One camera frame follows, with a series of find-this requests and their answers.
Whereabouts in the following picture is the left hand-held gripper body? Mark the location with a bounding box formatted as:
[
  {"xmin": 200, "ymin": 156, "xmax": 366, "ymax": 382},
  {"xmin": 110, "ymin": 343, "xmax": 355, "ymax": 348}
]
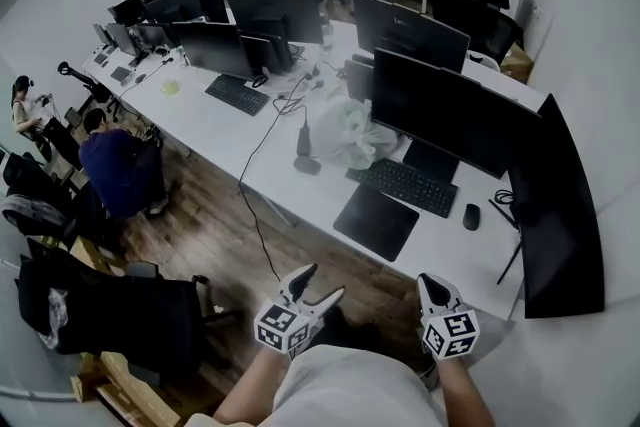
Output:
[{"xmin": 253, "ymin": 290, "xmax": 321, "ymax": 355}]

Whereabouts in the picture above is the black keyboard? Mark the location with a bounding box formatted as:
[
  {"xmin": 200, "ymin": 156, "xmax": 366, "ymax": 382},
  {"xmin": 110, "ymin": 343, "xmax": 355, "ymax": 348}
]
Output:
[
  {"xmin": 344, "ymin": 157, "xmax": 459, "ymax": 220},
  {"xmin": 204, "ymin": 73, "xmax": 271, "ymax": 117}
]

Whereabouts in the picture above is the brown cardboard box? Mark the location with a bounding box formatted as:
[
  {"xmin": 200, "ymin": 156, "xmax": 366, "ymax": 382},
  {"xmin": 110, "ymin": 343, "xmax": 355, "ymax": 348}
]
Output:
[{"xmin": 499, "ymin": 42, "xmax": 535, "ymax": 84}]

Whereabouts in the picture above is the long black cable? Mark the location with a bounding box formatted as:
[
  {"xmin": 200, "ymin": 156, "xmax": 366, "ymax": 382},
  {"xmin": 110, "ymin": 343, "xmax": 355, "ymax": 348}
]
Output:
[{"xmin": 238, "ymin": 74, "xmax": 307, "ymax": 284}]

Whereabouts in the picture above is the clear plastic bag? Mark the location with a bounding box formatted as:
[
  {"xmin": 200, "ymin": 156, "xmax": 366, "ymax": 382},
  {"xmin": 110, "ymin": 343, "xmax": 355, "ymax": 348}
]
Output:
[{"xmin": 39, "ymin": 287, "xmax": 69, "ymax": 351}]

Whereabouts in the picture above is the small black monitor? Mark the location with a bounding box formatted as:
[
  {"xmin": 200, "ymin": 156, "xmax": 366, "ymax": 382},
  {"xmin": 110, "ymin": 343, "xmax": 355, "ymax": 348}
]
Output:
[{"xmin": 343, "ymin": 58, "xmax": 375, "ymax": 102}]

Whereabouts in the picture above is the black monitor with logo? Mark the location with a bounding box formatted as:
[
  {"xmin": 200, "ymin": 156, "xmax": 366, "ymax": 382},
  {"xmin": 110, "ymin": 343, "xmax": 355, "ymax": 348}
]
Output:
[{"xmin": 352, "ymin": 0, "xmax": 471, "ymax": 74}]

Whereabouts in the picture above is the white plastic bag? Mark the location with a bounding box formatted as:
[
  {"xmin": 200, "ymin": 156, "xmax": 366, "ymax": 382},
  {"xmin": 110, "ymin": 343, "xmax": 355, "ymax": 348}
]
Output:
[{"xmin": 309, "ymin": 95, "xmax": 399, "ymax": 170}]

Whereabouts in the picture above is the person's left black shoe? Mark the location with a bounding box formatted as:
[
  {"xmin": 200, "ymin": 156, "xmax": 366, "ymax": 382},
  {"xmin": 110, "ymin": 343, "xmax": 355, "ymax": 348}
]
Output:
[{"xmin": 319, "ymin": 307, "xmax": 361, "ymax": 346}]

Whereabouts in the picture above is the leaning black monitor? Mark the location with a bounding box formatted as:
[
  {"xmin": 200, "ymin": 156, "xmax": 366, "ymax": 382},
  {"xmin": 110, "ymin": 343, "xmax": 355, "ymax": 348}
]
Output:
[{"xmin": 239, "ymin": 33, "xmax": 296, "ymax": 75}]

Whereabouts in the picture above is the person's right forearm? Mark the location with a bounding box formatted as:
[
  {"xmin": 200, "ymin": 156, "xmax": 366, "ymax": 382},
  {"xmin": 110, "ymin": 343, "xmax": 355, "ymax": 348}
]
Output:
[{"xmin": 437, "ymin": 357, "xmax": 496, "ymax": 427}]

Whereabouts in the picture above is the large flat black monitor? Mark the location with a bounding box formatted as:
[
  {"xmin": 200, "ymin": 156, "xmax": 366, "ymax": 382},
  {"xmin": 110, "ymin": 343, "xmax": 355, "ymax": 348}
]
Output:
[{"xmin": 370, "ymin": 47, "xmax": 544, "ymax": 185}]

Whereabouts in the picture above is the person's right black shoe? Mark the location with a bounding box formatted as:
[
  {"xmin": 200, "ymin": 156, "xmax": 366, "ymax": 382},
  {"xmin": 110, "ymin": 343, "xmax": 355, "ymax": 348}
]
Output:
[{"xmin": 359, "ymin": 322, "xmax": 419, "ymax": 356}]

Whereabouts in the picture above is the person's left forearm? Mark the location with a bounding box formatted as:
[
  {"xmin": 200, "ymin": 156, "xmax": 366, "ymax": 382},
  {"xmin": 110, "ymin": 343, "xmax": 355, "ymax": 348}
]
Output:
[{"xmin": 212, "ymin": 347, "xmax": 294, "ymax": 424}]

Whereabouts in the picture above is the black cable with plug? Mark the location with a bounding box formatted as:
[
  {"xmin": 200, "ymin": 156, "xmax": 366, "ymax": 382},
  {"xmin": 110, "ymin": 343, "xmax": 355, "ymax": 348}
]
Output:
[{"xmin": 272, "ymin": 64, "xmax": 321, "ymax": 116}]

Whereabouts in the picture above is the black mouse pad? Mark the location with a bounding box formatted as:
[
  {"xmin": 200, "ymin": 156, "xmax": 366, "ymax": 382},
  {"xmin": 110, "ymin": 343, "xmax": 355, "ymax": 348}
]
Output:
[{"xmin": 332, "ymin": 182, "xmax": 421, "ymax": 264}]

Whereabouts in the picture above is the curved black monitor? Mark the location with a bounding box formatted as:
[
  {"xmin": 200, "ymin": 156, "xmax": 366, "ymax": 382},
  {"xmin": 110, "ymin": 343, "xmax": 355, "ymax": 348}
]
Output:
[{"xmin": 488, "ymin": 93, "xmax": 606, "ymax": 320}]

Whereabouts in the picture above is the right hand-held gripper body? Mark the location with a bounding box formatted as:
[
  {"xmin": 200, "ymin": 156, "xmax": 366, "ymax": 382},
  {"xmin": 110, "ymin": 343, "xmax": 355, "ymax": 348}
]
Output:
[{"xmin": 420, "ymin": 308, "xmax": 481, "ymax": 361}]

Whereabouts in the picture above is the person's black shoe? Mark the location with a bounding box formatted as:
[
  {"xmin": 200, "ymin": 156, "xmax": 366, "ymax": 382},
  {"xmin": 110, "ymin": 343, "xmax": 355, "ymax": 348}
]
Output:
[
  {"xmin": 359, "ymin": 322, "xmax": 419, "ymax": 356},
  {"xmin": 319, "ymin": 307, "xmax": 361, "ymax": 346}
]

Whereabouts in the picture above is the tilted black chair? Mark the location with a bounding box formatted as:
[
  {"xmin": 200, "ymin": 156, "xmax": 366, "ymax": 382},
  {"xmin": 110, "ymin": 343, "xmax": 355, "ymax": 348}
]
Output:
[{"xmin": 57, "ymin": 61, "xmax": 121, "ymax": 121}]

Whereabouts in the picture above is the black chair with clothes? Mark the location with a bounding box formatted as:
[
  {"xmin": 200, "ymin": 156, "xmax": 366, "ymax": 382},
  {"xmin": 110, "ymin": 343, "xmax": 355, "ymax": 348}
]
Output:
[{"xmin": 0, "ymin": 152, "xmax": 106, "ymax": 256}]

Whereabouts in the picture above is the person's white shirt torso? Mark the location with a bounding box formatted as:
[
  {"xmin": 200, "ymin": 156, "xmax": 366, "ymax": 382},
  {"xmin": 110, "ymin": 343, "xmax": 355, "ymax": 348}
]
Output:
[{"xmin": 184, "ymin": 343, "xmax": 449, "ymax": 427}]

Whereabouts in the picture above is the black computer mouse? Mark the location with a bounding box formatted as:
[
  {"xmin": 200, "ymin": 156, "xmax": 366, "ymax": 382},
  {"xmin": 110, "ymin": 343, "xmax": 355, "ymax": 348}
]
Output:
[{"xmin": 462, "ymin": 203, "xmax": 482, "ymax": 232}]

